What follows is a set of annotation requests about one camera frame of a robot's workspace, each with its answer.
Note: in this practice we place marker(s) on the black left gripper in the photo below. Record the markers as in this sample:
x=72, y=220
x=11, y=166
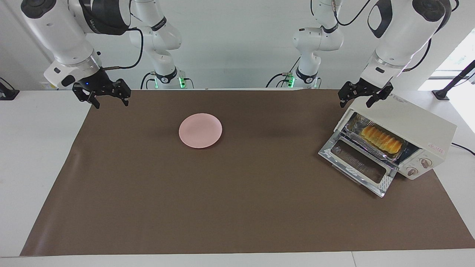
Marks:
x=365, y=89

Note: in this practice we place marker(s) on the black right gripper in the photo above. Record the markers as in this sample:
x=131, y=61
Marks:
x=100, y=86

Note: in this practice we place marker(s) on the aluminium foil baking tray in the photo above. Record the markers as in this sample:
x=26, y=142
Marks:
x=355, y=130

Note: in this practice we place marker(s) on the golden ridged bread loaf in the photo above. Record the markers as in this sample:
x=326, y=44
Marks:
x=382, y=139

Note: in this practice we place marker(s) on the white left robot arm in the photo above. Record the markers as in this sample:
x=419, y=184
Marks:
x=400, y=33

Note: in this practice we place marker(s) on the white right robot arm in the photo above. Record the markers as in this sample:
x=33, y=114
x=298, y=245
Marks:
x=63, y=33

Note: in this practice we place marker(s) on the glass oven door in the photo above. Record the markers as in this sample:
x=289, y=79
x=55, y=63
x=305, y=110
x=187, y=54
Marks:
x=356, y=163

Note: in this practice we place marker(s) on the cream toaster oven body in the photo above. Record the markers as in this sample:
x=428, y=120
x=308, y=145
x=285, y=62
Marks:
x=415, y=122

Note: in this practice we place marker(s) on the cream oven knob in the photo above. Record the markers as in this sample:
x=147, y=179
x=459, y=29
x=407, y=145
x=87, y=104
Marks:
x=412, y=171
x=425, y=162

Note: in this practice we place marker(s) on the pink round plate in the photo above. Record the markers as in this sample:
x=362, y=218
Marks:
x=200, y=130

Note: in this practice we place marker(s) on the black desk stand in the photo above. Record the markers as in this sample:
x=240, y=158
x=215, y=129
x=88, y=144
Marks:
x=454, y=81

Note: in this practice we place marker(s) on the black table clamp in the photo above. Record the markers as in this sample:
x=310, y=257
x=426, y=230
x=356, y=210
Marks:
x=8, y=92

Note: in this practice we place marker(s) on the bright window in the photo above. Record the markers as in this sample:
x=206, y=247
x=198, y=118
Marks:
x=456, y=48

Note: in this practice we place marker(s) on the brown table mat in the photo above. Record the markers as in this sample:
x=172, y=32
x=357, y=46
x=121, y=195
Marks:
x=237, y=207

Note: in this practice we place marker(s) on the white wall power outlet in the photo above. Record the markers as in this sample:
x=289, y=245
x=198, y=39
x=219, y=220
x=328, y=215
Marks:
x=47, y=86

